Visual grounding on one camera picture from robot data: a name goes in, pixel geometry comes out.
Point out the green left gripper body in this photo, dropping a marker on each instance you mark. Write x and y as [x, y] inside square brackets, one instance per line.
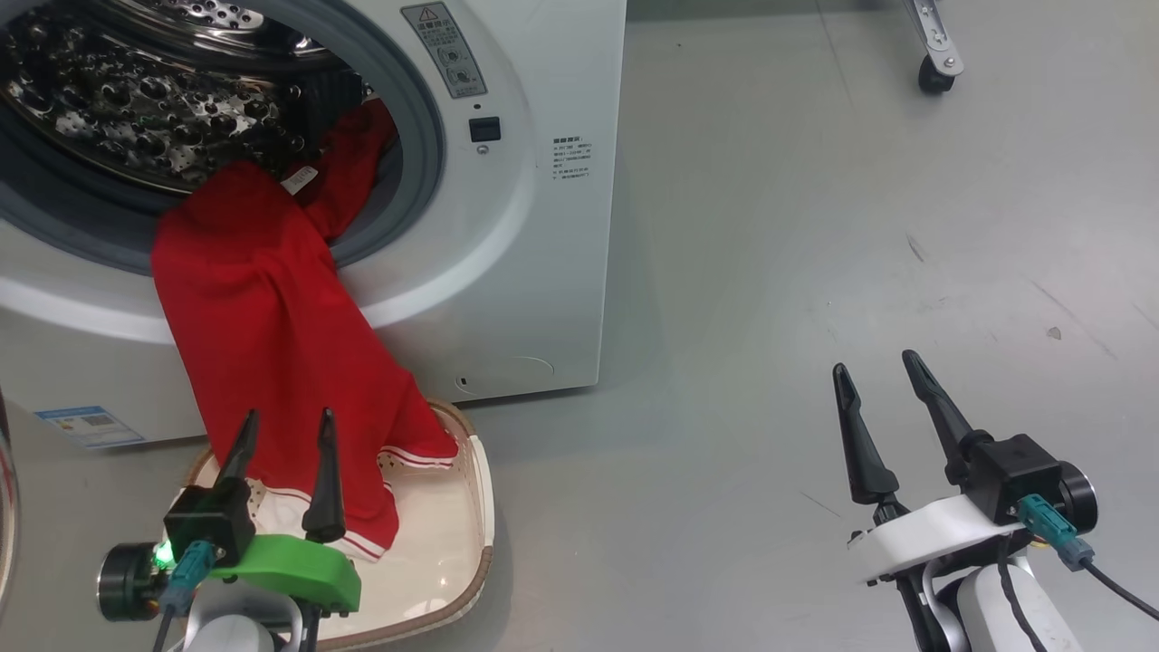
[299, 561]

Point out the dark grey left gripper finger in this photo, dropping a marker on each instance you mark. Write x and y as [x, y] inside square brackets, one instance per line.
[239, 457]
[324, 489]

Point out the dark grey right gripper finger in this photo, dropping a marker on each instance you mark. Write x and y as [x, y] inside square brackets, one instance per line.
[942, 421]
[865, 453]

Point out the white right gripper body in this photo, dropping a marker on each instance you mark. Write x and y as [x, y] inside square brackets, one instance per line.
[924, 534]

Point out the red garment white stripes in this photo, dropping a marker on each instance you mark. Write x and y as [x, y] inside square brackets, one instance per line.
[263, 299]

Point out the grey glass washing machine door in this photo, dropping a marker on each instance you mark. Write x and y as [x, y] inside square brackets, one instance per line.
[5, 507]

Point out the cream perforated laundry basket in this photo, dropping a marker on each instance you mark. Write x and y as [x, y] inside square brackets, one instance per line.
[435, 561]

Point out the white washing machine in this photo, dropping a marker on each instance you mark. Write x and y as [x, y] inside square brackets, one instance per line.
[543, 272]

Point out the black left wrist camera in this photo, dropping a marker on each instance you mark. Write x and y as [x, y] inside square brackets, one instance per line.
[208, 521]

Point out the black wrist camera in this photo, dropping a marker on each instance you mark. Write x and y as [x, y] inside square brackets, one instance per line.
[208, 521]
[1014, 475]

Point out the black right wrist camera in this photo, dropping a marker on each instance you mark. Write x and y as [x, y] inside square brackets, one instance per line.
[1014, 475]

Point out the metal caster leg bracket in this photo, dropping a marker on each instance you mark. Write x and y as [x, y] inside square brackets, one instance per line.
[937, 72]

